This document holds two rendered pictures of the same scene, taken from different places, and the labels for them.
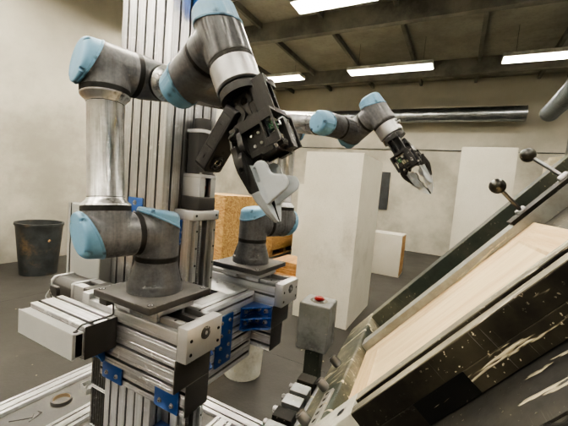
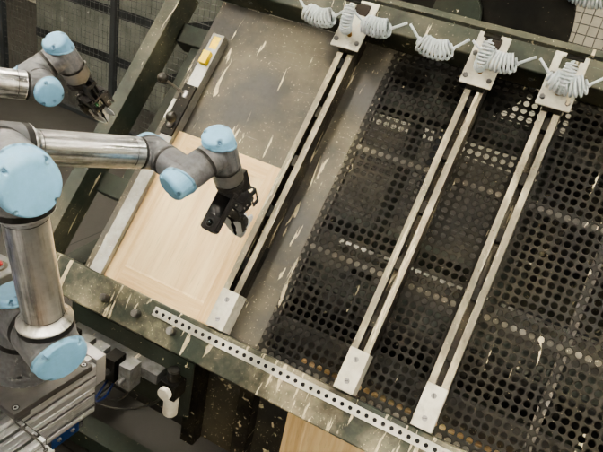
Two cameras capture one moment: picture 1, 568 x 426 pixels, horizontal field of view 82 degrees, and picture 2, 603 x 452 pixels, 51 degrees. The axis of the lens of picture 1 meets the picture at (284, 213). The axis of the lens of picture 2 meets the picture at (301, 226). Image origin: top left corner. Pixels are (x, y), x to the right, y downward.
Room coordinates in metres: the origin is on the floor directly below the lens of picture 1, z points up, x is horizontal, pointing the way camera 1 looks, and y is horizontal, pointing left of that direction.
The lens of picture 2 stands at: (0.35, 1.48, 2.15)
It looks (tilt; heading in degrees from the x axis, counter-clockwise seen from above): 28 degrees down; 269
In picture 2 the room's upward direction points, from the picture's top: 11 degrees clockwise
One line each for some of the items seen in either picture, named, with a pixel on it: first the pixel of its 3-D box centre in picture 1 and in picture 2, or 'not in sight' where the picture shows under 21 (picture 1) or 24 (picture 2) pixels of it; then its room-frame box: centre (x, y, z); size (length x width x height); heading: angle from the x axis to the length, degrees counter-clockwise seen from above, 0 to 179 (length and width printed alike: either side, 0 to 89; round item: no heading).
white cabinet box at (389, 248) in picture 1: (385, 252); not in sight; (5.85, -1.87, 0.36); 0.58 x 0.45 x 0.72; 63
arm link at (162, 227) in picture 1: (155, 231); (22, 311); (0.92, 0.35, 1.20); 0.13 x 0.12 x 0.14; 139
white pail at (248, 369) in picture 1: (245, 339); not in sight; (2.31, 0.20, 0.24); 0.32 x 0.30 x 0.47; 153
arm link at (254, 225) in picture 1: (254, 221); not in sight; (1.37, 0.12, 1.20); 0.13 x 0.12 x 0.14; 129
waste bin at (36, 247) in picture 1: (39, 247); not in sight; (4.14, 3.07, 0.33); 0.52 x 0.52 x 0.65
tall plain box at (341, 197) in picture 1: (340, 235); not in sight; (3.72, -0.66, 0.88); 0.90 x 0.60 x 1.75; 153
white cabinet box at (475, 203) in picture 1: (477, 230); not in sight; (4.28, -2.52, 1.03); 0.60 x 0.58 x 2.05; 153
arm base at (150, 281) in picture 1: (155, 271); (23, 350); (0.92, 0.35, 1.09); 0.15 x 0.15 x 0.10
